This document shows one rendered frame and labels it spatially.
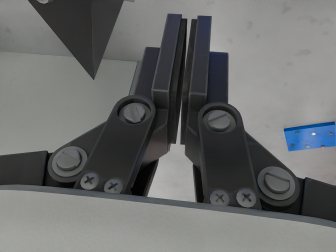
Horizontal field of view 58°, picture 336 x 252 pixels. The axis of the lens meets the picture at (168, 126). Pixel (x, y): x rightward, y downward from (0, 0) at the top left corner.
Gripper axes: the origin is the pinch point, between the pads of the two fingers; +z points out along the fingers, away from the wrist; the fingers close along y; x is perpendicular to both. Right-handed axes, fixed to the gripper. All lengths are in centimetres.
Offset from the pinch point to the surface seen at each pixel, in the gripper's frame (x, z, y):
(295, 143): -202, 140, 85
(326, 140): -193, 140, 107
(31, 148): -128, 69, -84
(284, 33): -99, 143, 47
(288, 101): -155, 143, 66
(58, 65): -128, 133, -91
